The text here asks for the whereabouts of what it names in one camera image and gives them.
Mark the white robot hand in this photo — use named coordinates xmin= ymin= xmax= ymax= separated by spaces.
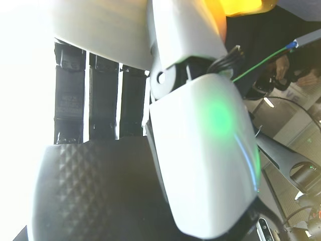
xmin=27 ymin=0 xmax=263 ymax=241

